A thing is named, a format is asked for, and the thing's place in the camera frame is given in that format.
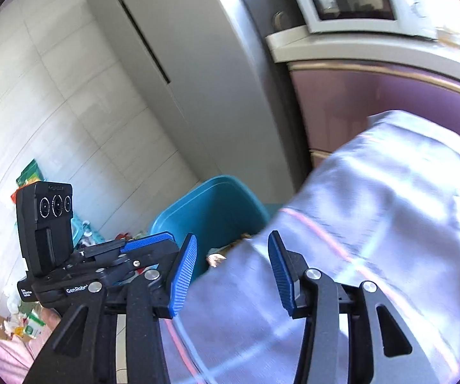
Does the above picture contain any pile of mixed litter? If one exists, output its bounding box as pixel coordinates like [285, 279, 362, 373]
[0, 288, 56, 341]

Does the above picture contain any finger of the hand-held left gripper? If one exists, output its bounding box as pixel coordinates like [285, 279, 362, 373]
[120, 231, 176, 255]
[128, 244, 182, 276]

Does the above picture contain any green and white packet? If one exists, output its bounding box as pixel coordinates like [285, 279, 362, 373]
[24, 312, 45, 337]

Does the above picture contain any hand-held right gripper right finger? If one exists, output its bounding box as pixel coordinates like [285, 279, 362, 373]
[268, 230, 440, 384]

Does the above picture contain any grey refrigerator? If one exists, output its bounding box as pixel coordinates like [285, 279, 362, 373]
[84, 0, 314, 204]

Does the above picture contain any green snack packet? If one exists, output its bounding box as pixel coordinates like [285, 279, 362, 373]
[17, 159, 45, 187]

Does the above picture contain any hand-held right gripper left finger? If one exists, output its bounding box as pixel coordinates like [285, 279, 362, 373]
[24, 233, 198, 384]

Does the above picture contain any person's left forearm pink sleeve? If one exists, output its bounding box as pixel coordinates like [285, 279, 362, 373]
[0, 326, 52, 384]

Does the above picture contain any grey checked cloth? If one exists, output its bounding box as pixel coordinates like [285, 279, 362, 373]
[160, 110, 460, 384]

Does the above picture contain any purple kitchen cabinet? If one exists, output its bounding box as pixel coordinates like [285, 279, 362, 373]
[265, 25, 460, 169]

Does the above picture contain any teal plastic bin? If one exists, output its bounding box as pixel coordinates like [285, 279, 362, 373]
[149, 175, 272, 281]

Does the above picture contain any gold foil snack wrapper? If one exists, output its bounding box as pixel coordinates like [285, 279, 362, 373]
[206, 233, 254, 268]

